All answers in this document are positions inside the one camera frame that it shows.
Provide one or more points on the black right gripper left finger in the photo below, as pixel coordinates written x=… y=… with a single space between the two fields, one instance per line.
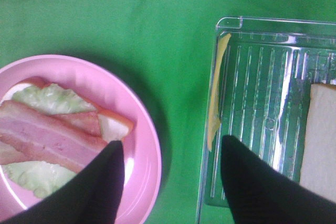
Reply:
x=92 y=196

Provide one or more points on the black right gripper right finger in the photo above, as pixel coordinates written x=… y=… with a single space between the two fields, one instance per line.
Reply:
x=256 y=193

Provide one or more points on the green lettuce leaf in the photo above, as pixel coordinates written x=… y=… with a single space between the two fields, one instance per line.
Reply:
x=40 y=177

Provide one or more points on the white toast bread slice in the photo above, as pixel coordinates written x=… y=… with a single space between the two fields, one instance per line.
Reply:
x=113 y=127

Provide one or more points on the bacon strip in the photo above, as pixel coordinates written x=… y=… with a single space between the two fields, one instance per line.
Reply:
x=81 y=122
x=42 y=137

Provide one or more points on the toast slice in right tray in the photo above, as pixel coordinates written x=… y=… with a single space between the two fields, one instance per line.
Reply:
x=318 y=165

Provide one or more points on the yellow cheese slice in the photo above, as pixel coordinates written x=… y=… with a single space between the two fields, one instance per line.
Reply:
x=213 y=113

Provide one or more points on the clear right plastic tray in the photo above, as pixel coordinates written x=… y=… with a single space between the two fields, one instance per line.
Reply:
x=265 y=78

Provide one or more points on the green tablecloth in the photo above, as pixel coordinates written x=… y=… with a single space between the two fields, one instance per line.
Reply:
x=162 y=49

